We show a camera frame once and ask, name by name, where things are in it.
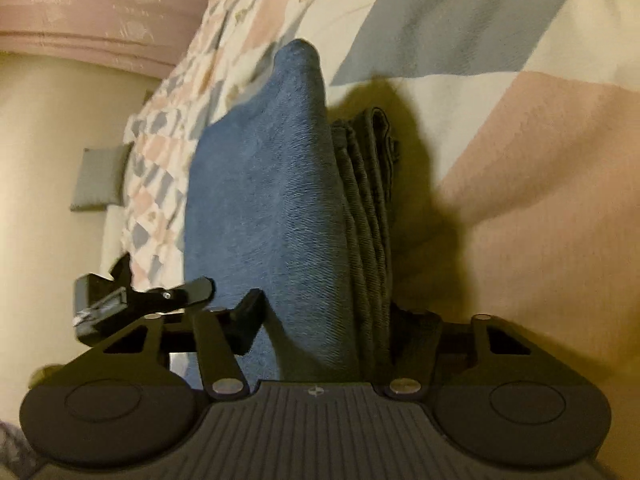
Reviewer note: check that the grey cushion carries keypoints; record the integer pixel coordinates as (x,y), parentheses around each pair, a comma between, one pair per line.
(100,180)

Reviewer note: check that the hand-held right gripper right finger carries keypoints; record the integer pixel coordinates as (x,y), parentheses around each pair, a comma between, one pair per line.
(420,340)

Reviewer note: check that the pink curtain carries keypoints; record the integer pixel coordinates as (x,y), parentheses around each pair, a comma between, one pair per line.
(100,5)

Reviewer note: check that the blue denim jeans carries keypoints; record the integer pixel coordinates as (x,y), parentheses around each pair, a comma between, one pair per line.
(270,200)

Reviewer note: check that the pink grey checked quilt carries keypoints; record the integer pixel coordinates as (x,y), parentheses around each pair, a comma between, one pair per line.
(500,110)

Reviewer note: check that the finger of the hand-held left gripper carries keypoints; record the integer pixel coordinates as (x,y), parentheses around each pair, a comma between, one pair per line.
(185,292)
(121,266)

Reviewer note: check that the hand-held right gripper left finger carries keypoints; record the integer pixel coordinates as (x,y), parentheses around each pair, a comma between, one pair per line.
(247,321)

